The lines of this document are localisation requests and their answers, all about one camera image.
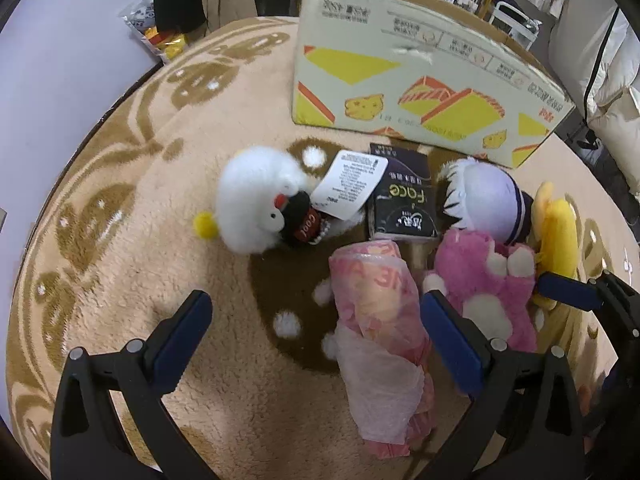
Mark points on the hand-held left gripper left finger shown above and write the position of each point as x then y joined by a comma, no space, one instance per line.
182,340

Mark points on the white paper tag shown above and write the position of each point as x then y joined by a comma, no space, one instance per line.
350,180

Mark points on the black tissue pack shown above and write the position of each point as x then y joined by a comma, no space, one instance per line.
400,195

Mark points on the printed cardboard box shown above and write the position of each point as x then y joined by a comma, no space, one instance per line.
400,95

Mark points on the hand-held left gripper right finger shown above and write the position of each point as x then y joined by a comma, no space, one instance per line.
452,342

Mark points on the beige patterned rug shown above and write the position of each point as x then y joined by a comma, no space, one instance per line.
150,260

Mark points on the yellow plush toy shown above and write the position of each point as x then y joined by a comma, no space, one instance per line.
557,230

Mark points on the white-haired plush doll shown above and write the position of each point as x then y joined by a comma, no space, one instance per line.
490,200

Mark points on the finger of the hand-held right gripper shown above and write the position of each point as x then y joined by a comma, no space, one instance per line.
607,392
570,292

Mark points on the white fluffy plush toy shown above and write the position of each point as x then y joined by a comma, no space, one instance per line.
250,195

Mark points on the dark cloth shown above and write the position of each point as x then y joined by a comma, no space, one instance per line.
600,160

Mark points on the pink plastic-wrapped plush toy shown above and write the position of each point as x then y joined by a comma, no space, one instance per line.
375,310

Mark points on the white utility cart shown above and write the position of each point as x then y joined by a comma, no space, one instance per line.
517,22

